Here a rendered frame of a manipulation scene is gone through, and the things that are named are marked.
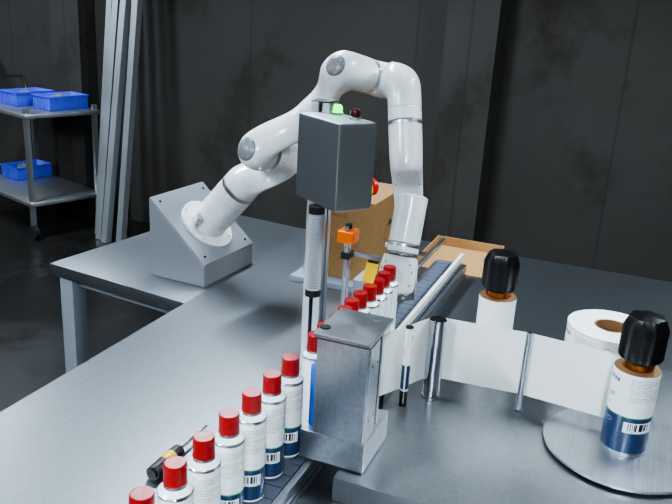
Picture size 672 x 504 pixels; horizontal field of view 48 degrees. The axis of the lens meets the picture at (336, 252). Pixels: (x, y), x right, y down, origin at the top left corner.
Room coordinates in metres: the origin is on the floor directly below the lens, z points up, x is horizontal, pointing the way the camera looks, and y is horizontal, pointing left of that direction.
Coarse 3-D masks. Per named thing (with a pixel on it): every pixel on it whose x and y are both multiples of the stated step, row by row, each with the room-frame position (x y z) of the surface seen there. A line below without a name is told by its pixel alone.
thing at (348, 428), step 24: (336, 360) 1.21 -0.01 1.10; (360, 360) 1.19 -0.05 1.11; (336, 384) 1.21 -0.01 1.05; (360, 384) 1.19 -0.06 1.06; (336, 408) 1.21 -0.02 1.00; (360, 408) 1.19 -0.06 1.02; (312, 432) 1.22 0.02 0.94; (336, 432) 1.21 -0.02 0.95; (360, 432) 1.19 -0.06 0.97; (384, 432) 1.30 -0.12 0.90; (312, 456) 1.22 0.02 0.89; (336, 456) 1.20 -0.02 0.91; (360, 456) 1.19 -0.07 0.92
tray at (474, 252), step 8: (448, 240) 2.80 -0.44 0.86; (456, 240) 2.79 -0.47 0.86; (464, 240) 2.78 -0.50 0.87; (440, 248) 2.76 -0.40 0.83; (448, 248) 2.77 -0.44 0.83; (456, 248) 2.77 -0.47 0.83; (464, 248) 2.77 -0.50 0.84; (472, 248) 2.76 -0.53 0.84; (480, 248) 2.75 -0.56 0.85; (488, 248) 2.74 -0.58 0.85; (432, 256) 2.65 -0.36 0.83; (440, 256) 2.66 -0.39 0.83; (448, 256) 2.67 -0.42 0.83; (456, 256) 2.67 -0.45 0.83; (464, 256) 2.68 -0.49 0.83; (472, 256) 2.68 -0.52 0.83; (480, 256) 2.69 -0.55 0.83; (424, 264) 2.56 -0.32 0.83; (464, 264) 2.58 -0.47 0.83; (472, 264) 2.59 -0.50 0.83; (480, 264) 2.59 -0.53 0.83; (472, 272) 2.50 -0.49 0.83; (480, 272) 2.50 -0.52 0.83
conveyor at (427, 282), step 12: (444, 264) 2.43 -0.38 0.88; (432, 276) 2.30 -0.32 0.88; (420, 288) 2.19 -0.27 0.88; (420, 300) 2.08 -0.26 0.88; (432, 300) 2.09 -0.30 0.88; (408, 312) 1.99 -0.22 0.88; (420, 312) 1.99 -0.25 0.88; (396, 324) 1.89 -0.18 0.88; (300, 456) 1.24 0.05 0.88; (288, 468) 1.19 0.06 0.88; (276, 480) 1.16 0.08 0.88; (288, 480) 1.16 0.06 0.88; (264, 492) 1.12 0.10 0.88; (276, 492) 1.12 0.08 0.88
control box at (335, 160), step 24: (312, 120) 1.62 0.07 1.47; (336, 120) 1.58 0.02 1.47; (360, 120) 1.60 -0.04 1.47; (312, 144) 1.62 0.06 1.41; (336, 144) 1.54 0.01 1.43; (360, 144) 1.56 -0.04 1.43; (312, 168) 1.61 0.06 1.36; (336, 168) 1.54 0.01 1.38; (360, 168) 1.57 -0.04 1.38; (312, 192) 1.61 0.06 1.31; (336, 192) 1.54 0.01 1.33; (360, 192) 1.57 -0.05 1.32
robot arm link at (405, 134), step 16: (400, 128) 1.95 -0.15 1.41; (416, 128) 1.96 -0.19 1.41; (400, 144) 1.94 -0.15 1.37; (416, 144) 1.95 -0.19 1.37; (400, 160) 1.93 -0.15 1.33; (416, 160) 1.93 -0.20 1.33; (400, 176) 1.95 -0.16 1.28; (416, 176) 1.96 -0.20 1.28; (400, 192) 2.00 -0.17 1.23; (416, 192) 2.00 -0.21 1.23
